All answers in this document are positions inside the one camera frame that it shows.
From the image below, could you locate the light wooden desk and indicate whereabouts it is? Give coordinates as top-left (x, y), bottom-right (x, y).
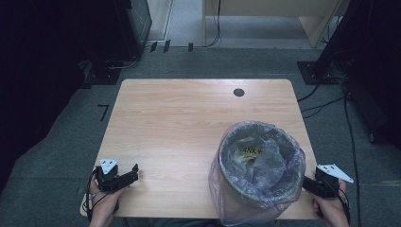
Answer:
top-left (201, 0), bottom-right (352, 49)

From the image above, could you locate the black hanging cable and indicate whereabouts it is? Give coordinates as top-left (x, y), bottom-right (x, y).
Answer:
top-left (205, 0), bottom-right (222, 49)

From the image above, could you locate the person's left hand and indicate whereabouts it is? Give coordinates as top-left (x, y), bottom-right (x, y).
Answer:
top-left (88, 180), bottom-right (127, 227)

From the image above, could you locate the yellow printed wrapper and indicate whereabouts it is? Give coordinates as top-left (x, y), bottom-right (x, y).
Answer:
top-left (238, 146), bottom-right (263, 162)

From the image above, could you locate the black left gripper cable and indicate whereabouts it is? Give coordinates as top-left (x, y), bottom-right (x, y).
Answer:
top-left (81, 168), bottom-right (110, 222)

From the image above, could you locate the grey round trash can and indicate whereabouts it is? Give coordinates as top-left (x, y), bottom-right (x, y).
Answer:
top-left (218, 122), bottom-right (303, 203)

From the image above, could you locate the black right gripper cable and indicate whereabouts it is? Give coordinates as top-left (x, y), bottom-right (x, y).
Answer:
top-left (327, 178), bottom-right (352, 225)

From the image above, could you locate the black cabinet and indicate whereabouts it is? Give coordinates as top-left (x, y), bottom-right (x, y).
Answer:
top-left (113, 0), bottom-right (153, 61)

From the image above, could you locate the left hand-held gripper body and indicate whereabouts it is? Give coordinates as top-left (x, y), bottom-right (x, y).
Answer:
top-left (94, 158), bottom-right (132, 193)

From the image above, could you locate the person's right hand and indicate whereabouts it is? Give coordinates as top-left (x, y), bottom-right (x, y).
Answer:
top-left (312, 180), bottom-right (350, 227)

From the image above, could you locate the black metal stand base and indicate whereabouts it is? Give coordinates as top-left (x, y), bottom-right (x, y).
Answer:
top-left (296, 60), bottom-right (340, 86)
top-left (82, 59), bottom-right (123, 86)

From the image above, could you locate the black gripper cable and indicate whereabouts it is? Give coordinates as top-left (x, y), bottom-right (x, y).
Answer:
top-left (81, 168), bottom-right (110, 222)
top-left (327, 178), bottom-right (352, 225)

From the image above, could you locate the bin with plastic liner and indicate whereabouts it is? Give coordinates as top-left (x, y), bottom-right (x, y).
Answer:
top-left (207, 120), bottom-right (307, 227)

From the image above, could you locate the long black floor cable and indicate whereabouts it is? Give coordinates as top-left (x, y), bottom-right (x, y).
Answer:
top-left (341, 82), bottom-right (363, 227)

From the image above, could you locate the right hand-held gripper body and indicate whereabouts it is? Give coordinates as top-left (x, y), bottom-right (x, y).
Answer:
top-left (314, 163), bottom-right (355, 200)

